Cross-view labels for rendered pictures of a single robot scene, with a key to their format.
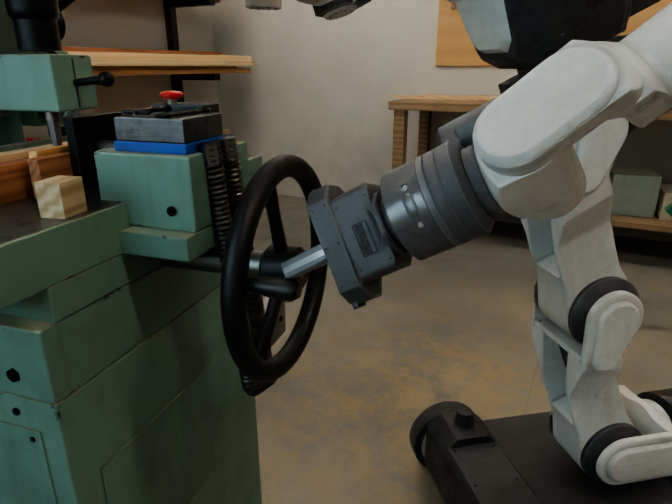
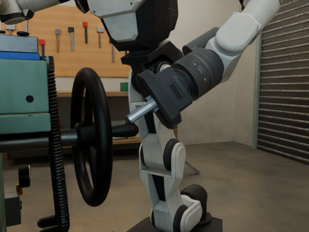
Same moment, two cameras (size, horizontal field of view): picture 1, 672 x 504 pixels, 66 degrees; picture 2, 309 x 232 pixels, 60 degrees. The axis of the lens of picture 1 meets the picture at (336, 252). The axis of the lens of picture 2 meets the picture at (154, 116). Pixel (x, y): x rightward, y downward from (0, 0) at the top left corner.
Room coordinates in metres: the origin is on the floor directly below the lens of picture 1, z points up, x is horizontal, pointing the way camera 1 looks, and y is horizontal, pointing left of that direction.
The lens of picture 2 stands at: (0.12, 0.36, 0.92)
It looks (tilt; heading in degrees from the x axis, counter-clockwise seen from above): 6 degrees down; 315
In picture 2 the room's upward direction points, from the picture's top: straight up
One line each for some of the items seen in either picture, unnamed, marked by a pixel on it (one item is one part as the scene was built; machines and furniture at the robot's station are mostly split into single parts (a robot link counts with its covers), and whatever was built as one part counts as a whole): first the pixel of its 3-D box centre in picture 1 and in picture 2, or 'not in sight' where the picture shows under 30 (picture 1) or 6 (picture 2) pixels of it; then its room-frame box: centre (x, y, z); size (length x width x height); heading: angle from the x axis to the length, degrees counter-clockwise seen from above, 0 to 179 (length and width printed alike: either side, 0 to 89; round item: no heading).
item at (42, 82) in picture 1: (37, 88); not in sight; (0.74, 0.41, 1.03); 0.14 x 0.07 x 0.09; 71
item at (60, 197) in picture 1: (61, 196); not in sight; (0.56, 0.30, 0.92); 0.04 x 0.03 x 0.04; 168
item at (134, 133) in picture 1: (176, 123); (5, 47); (0.67, 0.20, 0.99); 0.13 x 0.11 x 0.06; 161
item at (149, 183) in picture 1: (178, 180); (5, 86); (0.67, 0.21, 0.91); 0.15 x 0.14 x 0.09; 161
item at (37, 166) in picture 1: (86, 167); not in sight; (0.70, 0.34, 0.92); 0.17 x 0.02 x 0.05; 161
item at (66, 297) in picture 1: (106, 239); not in sight; (0.71, 0.33, 0.82); 0.40 x 0.21 x 0.04; 161
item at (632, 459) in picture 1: (613, 432); (175, 213); (0.95, -0.62, 0.28); 0.21 x 0.20 x 0.13; 101
